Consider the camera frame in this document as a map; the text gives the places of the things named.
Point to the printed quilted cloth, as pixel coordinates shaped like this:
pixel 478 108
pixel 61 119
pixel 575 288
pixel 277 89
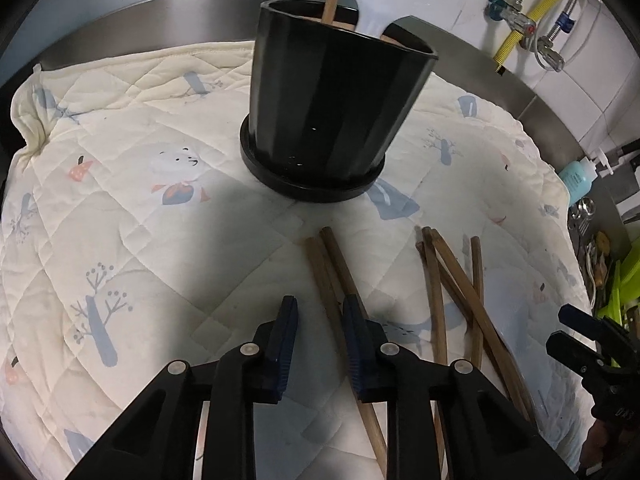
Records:
pixel 150 235

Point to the black utensil holder pot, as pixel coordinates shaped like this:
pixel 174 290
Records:
pixel 330 110

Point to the green plastic rack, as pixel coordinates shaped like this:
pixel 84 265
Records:
pixel 617 300

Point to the metal angle valve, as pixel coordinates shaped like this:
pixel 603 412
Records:
pixel 547 55

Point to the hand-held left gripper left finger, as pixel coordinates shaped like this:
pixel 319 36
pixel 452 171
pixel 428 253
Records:
pixel 285 345

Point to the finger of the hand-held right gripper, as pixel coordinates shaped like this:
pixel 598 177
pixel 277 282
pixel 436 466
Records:
pixel 575 316
pixel 565 349

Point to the blue pump bottle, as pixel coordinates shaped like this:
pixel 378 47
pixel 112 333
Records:
pixel 575 175

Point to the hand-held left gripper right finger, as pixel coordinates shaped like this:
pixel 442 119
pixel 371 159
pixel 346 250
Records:
pixel 355 350

